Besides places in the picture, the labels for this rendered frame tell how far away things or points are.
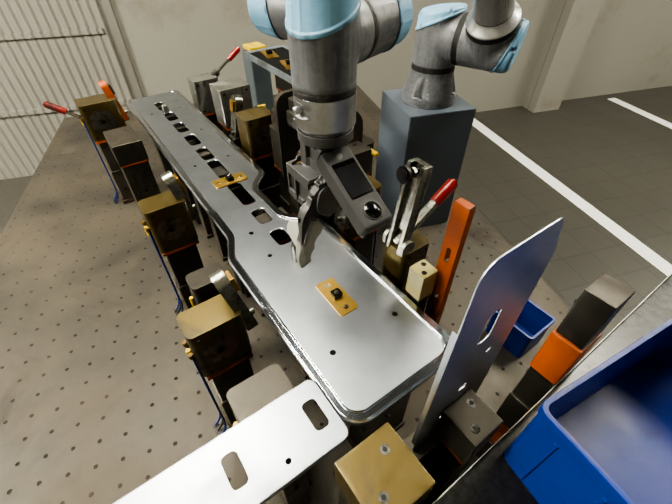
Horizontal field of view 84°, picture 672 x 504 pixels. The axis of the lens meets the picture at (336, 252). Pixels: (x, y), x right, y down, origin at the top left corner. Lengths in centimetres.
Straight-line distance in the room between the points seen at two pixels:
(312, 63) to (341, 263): 41
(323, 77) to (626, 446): 56
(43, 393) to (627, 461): 109
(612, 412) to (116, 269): 122
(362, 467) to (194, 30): 295
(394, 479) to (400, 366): 18
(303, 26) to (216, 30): 271
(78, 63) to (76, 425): 258
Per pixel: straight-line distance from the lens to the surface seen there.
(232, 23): 313
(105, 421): 101
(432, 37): 109
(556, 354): 58
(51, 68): 328
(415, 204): 63
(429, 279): 64
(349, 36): 44
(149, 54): 319
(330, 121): 45
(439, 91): 112
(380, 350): 61
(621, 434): 63
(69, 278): 136
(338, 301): 66
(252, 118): 111
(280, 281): 70
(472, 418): 50
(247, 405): 60
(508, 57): 104
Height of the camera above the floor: 152
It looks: 43 degrees down
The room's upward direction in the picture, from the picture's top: straight up
